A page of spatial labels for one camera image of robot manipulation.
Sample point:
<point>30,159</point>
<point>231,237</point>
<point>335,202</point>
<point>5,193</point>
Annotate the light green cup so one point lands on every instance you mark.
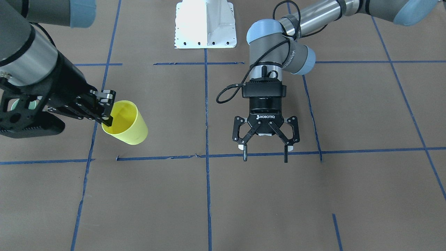
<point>31,104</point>

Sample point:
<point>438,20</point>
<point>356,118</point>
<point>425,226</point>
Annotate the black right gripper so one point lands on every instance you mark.
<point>70,81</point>

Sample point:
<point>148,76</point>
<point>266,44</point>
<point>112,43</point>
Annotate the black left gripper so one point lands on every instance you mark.
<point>265,108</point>

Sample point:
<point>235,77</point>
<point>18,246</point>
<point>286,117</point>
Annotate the yellow cup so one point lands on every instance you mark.
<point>128,124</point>

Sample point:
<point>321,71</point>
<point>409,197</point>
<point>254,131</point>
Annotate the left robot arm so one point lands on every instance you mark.
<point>274,48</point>

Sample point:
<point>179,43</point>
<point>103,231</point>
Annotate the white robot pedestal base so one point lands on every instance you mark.
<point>201,24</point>

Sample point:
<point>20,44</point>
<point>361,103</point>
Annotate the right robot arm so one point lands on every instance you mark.
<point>37,80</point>

